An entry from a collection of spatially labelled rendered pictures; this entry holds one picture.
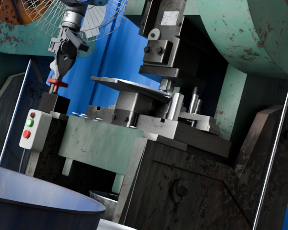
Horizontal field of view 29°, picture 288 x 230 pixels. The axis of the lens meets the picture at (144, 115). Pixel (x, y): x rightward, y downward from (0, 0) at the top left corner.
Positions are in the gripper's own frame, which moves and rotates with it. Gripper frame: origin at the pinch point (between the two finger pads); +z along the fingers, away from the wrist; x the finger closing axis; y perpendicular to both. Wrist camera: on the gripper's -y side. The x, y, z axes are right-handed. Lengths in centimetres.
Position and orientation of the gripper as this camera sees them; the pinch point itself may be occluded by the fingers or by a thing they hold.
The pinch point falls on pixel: (59, 76)
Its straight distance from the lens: 208.5
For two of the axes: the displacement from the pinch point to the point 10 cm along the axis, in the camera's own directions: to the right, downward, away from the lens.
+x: -6.7, -2.5, -7.0
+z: -2.7, 9.6, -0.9
